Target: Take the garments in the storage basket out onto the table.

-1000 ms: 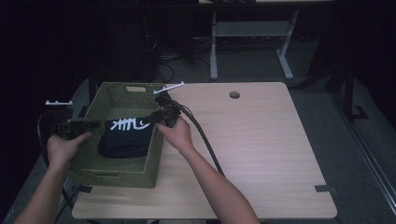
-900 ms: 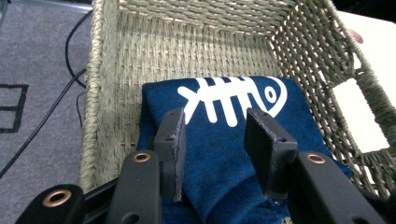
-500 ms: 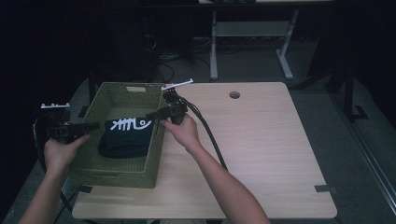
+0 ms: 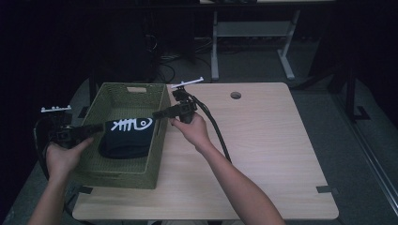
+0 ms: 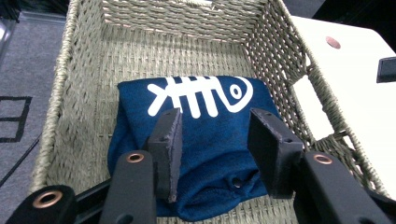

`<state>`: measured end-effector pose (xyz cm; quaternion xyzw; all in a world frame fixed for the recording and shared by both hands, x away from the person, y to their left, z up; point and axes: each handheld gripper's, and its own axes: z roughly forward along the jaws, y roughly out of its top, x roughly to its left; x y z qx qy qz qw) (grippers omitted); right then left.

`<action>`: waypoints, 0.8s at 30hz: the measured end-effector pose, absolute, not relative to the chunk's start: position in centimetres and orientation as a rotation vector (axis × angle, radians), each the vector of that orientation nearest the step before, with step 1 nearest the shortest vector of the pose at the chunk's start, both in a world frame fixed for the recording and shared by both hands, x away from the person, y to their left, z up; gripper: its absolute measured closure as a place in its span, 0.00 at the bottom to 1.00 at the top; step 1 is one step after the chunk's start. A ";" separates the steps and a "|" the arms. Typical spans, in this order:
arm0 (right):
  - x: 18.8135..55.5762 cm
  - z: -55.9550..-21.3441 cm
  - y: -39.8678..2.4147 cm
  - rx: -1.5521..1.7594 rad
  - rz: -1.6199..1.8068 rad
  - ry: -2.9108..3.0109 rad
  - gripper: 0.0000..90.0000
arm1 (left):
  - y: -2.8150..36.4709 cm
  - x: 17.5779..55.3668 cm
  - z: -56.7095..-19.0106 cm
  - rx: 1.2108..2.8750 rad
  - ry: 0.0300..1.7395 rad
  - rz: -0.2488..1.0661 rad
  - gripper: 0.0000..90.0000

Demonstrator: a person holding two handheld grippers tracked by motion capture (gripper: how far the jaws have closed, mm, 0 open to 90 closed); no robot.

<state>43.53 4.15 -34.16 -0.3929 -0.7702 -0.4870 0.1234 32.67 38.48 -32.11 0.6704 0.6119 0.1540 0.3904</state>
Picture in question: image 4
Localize green woven basket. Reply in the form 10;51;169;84
71;82;172;190

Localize right hand-held gripper black cable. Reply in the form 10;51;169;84
183;89;233;164

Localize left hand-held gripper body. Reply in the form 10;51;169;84
39;105;84;150

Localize left hand-held gripper black cable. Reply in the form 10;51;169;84
33;115;81;225

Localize dark navy garment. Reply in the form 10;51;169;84
97;116;158;160

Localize person's left hand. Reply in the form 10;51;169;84
45;137;95;183

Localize tangle of floor cables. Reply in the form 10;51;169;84
152;33;214;84

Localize black stand foot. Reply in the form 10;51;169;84
328;62;372;124

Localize white metal desk frame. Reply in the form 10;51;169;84
210;8;302;82

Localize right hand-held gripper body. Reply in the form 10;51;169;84
170;76;205;125

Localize hand-held gripper black cable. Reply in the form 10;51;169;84
33;115;81;225
183;89;233;164

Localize person's right hand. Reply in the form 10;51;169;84
170;112;211;153

